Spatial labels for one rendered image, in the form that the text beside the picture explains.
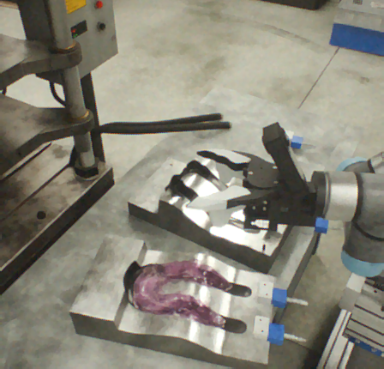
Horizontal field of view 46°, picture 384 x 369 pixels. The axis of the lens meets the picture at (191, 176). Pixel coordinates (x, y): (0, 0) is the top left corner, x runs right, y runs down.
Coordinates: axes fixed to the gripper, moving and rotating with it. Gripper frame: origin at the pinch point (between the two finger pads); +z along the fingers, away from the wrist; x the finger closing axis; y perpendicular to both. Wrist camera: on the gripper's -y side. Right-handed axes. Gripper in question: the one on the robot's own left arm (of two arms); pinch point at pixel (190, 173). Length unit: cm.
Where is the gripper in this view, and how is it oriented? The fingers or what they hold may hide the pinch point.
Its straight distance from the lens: 70.0
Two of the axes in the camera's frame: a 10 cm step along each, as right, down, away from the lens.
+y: -0.1, 8.3, 5.6
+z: -9.9, -0.7, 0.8
